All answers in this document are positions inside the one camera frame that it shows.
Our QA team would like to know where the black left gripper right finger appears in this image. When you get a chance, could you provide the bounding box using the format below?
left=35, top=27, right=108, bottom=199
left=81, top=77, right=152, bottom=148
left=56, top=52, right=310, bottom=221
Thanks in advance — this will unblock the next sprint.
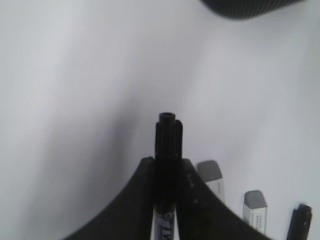
left=176, top=159, right=269, bottom=240

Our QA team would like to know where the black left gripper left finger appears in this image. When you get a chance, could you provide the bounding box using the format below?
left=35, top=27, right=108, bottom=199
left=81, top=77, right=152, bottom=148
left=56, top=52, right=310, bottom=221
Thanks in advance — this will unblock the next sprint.
left=66, top=157, right=155, bottom=240

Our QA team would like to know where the black marker pen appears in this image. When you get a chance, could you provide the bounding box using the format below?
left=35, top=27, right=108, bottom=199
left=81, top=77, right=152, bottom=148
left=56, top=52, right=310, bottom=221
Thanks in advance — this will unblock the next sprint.
left=153, top=112, right=183, bottom=240
left=286, top=203, right=312, bottom=240

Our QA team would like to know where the white grey eraser left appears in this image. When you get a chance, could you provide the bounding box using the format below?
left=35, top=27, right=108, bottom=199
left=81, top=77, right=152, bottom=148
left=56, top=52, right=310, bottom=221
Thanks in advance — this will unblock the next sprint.
left=195, top=160, right=225, bottom=203

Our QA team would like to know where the white grey eraser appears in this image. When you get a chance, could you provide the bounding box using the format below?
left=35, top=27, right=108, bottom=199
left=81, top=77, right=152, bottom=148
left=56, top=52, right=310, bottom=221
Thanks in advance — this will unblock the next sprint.
left=195, top=160, right=225, bottom=203
left=242, top=190, right=268, bottom=235

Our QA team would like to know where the white grey eraser middle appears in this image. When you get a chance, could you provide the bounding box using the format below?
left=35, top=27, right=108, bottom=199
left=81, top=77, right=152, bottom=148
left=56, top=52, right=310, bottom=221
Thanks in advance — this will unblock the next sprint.
left=242, top=190, right=268, bottom=235

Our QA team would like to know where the black mesh pen holder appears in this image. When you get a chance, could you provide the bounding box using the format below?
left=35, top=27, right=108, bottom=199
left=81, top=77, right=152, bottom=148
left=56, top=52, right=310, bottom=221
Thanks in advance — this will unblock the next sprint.
left=201, top=0, right=303, bottom=20

